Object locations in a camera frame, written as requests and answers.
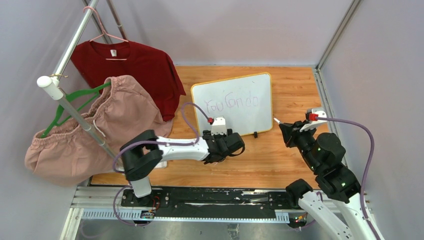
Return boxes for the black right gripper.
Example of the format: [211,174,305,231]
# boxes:
[279,118,322,172]

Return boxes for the yellow-framed whiteboard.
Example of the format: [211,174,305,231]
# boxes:
[190,72,274,136]

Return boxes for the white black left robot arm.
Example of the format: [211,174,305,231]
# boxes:
[118,129,246,207]

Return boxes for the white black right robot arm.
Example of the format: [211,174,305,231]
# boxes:
[278,120,384,240]

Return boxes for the pink shorts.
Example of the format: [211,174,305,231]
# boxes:
[24,75,175,187]

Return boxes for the red t-shirt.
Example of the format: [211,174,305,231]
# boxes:
[70,41,186,122]

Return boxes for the pink clothes hanger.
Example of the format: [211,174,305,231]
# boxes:
[82,5,130,62]

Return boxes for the green clothes hanger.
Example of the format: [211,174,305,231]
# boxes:
[40,82,112,139]

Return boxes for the silver clothes rack pole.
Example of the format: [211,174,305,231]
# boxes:
[36,0,127,167]

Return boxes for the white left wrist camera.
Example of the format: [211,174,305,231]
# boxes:
[211,116,228,135]

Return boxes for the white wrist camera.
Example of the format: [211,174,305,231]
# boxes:
[211,116,228,135]
[300,107,327,132]

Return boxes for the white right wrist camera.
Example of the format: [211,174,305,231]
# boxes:
[300,107,327,132]

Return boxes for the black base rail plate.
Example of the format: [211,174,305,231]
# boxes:
[120,186,305,220]

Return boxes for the grey aluminium frame post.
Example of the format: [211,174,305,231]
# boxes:
[315,0,363,71]

